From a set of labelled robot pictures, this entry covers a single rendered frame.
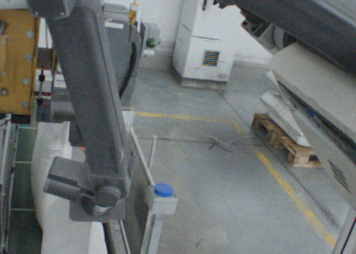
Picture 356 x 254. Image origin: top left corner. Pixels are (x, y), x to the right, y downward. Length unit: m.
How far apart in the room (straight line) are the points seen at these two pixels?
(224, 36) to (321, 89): 4.40
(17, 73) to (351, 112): 0.94
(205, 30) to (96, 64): 4.61
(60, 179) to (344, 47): 0.48
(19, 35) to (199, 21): 3.86
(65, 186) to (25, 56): 0.66
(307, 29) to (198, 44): 4.69
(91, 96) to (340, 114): 0.40
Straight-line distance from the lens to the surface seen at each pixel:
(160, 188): 1.47
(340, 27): 0.47
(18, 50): 1.36
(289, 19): 0.46
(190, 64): 5.18
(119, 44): 1.36
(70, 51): 0.52
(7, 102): 1.41
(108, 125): 0.60
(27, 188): 2.27
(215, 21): 5.14
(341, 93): 0.82
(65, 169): 0.75
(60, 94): 1.01
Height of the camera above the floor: 1.60
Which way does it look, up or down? 23 degrees down
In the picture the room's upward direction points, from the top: 12 degrees clockwise
